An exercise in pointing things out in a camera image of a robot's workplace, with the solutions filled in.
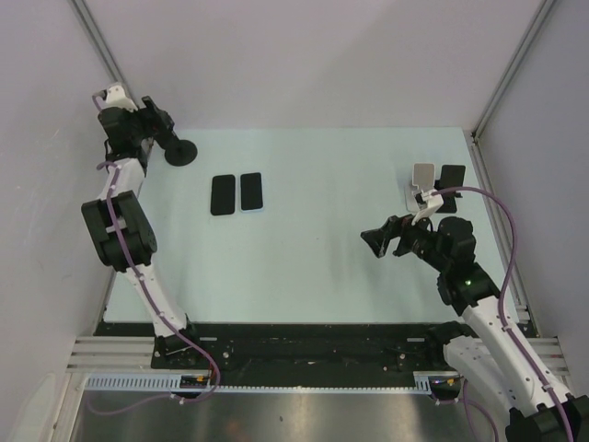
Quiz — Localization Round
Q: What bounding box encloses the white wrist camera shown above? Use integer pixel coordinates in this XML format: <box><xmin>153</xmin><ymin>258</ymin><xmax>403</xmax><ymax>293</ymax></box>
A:
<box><xmin>411</xmin><ymin>189</ymin><xmax>444</xmax><ymax>226</ymax></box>
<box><xmin>92</xmin><ymin>83</ymin><xmax>138</xmax><ymax>112</ymax></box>

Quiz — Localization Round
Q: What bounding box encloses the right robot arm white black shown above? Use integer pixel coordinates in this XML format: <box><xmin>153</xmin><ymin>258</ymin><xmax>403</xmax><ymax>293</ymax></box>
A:
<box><xmin>361</xmin><ymin>215</ymin><xmax>588</xmax><ymax>441</ymax></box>

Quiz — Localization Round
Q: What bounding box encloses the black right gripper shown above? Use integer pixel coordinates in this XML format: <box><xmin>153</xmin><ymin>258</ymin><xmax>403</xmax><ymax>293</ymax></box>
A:
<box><xmin>361</xmin><ymin>207</ymin><xmax>449</xmax><ymax>273</ymax></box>

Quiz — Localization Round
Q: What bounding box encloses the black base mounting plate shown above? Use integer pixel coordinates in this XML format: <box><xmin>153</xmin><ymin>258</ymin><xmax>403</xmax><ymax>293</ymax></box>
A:
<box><xmin>95</xmin><ymin>321</ymin><xmax>480</xmax><ymax>389</ymax></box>

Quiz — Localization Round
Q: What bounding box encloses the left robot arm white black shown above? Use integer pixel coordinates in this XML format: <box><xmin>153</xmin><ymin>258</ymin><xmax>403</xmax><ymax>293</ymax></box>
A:
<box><xmin>81</xmin><ymin>84</ymin><xmax>203</xmax><ymax>368</ymax></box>

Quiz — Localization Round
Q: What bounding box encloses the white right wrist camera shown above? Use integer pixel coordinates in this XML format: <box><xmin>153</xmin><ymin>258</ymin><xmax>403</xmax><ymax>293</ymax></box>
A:
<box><xmin>411</xmin><ymin>189</ymin><xmax>444</xmax><ymax>226</ymax></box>

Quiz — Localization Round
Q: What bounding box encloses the black phone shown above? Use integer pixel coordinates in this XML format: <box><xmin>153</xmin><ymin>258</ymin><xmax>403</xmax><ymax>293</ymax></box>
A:
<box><xmin>210</xmin><ymin>175</ymin><xmax>237</xmax><ymax>216</ymax></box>

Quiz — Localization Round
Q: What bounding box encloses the black folding phone stand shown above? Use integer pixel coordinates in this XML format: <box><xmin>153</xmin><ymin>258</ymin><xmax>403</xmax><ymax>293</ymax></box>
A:
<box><xmin>434</xmin><ymin>165</ymin><xmax>466</xmax><ymax>214</ymax></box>

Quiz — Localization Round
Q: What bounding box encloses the aluminium rail right side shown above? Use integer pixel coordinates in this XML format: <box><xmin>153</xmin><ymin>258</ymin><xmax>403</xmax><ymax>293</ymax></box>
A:
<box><xmin>464</xmin><ymin>131</ymin><xmax>540</xmax><ymax>338</ymax></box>

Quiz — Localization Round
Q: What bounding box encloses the white phone stand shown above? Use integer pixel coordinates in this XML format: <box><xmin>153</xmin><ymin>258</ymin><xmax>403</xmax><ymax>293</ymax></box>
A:
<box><xmin>405</xmin><ymin>163</ymin><xmax>435</xmax><ymax>214</ymax></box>

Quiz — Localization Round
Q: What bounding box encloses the white slotted cable duct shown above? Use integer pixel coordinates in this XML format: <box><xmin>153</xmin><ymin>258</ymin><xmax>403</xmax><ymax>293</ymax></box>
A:
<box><xmin>85</xmin><ymin>371</ymin><xmax>461</xmax><ymax>395</ymax></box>

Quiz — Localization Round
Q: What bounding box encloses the aluminium corner post left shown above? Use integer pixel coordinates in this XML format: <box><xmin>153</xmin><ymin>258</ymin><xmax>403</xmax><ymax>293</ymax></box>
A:
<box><xmin>68</xmin><ymin>0</ymin><xmax>141</xmax><ymax>106</ymax></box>

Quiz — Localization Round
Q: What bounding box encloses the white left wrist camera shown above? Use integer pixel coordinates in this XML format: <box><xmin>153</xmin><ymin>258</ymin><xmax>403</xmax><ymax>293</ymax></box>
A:
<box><xmin>92</xmin><ymin>83</ymin><xmax>138</xmax><ymax>112</ymax></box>

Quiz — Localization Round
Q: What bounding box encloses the aluminium corner post right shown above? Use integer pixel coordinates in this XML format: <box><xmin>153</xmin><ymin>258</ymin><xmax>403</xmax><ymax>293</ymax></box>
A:
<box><xmin>470</xmin><ymin>0</ymin><xmax>560</xmax><ymax>143</ymax></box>

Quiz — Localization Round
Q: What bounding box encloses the aluminium corner post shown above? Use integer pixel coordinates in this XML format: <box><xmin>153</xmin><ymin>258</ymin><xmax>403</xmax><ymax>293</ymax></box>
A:
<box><xmin>470</xmin><ymin>0</ymin><xmax>560</xmax><ymax>143</ymax></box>
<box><xmin>68</xmin><ymin>0</ymin><xmax>141</xmax><ymax>106</ymax></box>

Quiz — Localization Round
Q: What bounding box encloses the black round-base phone stand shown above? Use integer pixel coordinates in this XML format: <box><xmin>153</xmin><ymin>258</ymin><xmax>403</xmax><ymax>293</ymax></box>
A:
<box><xmin>155</xmin><ymin>129</ymin><xmax>198</xmax><ymax>167</ymax></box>

